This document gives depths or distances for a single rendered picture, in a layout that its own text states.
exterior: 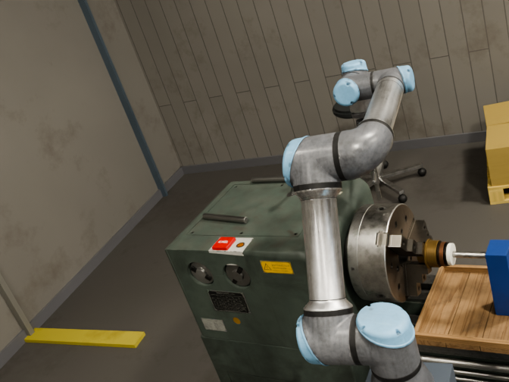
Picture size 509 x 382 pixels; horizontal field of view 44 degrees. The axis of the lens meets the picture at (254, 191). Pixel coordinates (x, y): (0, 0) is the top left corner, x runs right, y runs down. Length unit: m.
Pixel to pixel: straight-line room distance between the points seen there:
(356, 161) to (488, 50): 3.54
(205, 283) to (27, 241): 2.71
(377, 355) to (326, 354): 0.12
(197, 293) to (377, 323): 0.95
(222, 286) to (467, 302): 0.79
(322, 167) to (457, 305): 0.86
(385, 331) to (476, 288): 0.83
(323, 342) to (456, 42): 3.69
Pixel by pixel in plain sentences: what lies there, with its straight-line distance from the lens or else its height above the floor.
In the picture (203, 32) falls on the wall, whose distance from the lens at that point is 5.49.
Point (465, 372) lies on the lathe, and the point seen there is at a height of 0.75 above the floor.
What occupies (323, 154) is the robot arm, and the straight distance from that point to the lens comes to 1.45.
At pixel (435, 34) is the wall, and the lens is 4.91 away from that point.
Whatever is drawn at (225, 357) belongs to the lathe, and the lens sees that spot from 2.39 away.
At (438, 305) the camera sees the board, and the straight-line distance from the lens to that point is 2.15.
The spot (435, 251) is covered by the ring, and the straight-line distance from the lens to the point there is 1.99.
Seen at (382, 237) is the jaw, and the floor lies 1.20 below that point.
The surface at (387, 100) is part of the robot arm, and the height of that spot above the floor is 1.66.
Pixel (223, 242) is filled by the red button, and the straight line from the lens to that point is 2.04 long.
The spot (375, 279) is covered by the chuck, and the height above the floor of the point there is 1.09.
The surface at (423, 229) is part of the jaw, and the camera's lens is 2.10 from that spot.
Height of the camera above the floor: 2.23
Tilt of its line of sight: 25 degrees down
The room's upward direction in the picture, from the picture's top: 19 degrees counter-clockwise
